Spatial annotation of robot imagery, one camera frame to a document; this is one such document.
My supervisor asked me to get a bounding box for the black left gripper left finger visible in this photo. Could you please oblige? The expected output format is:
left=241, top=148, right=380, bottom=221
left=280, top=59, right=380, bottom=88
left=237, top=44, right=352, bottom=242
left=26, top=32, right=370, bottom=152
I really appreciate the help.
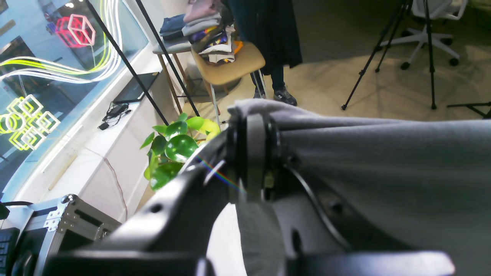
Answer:
left=43, top=115, right=247, bottom=276

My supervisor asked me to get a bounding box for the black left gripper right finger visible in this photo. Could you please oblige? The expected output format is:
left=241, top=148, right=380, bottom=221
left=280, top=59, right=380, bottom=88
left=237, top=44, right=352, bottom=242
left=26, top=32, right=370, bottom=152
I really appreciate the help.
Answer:
left=245, top=115, right=455, bottom=276

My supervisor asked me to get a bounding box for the dark grey T-shirt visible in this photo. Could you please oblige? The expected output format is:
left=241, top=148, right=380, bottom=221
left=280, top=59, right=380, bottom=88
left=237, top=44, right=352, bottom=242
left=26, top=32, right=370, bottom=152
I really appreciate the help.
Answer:
left=229, top=99, right=490, bottom=276

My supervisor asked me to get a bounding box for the green potted plant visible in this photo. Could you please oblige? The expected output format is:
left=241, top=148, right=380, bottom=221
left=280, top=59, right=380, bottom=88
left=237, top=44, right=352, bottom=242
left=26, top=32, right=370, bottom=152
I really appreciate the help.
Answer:
left=140, top=113, right=221, bottom=191

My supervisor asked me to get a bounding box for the neon yellow cube sign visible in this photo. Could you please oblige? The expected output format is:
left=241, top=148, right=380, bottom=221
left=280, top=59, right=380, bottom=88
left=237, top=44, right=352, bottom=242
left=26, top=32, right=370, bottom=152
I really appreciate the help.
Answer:
left=0, top=95, right=60, bottom=151

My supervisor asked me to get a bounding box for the person in dark clothes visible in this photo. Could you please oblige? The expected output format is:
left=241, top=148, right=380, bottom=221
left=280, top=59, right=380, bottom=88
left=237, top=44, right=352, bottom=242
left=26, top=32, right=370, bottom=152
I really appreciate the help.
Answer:
left=222, top=0, right=302, bottom=106

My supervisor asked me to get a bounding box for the neon pink cube sign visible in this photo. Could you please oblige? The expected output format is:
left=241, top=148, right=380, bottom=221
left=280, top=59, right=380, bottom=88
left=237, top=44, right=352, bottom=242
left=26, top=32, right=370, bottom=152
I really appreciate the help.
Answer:
left=55, top=14, right=96, bottom=48

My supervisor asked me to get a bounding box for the black tripod stand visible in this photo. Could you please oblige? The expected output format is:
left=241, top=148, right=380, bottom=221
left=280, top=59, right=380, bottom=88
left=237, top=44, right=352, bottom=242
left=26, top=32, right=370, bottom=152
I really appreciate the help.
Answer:
left=341, top=0, right=442, bottom=112

